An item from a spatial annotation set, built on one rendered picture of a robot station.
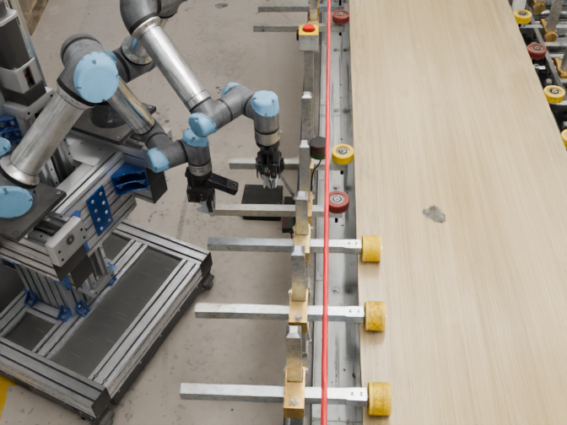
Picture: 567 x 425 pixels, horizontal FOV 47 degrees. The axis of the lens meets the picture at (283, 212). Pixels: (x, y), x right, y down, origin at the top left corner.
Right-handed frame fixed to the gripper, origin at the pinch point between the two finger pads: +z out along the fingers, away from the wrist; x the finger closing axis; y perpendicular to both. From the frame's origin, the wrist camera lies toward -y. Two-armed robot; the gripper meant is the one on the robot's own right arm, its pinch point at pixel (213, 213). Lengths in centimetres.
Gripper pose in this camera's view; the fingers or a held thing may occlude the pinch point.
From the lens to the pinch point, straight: 227.6
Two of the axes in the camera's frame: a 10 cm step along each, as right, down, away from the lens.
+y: -10.0, -0.2, 0.6
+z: 0.3, 7.1, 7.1
